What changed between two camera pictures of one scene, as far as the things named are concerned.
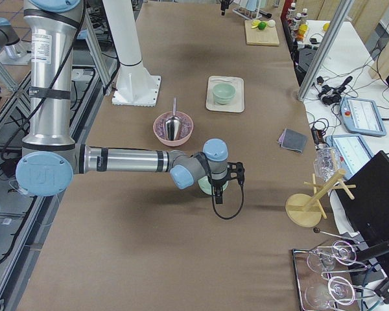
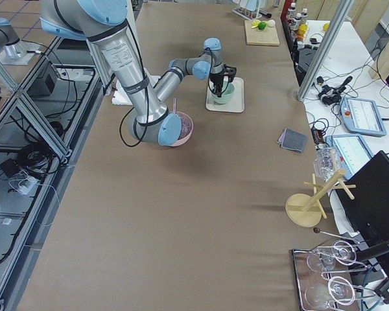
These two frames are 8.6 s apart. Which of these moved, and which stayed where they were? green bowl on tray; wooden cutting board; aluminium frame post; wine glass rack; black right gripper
Moved: black right gripper
Stayed: wine glass rack; aluminium frame post; wooden cutting board; green bowl on tray
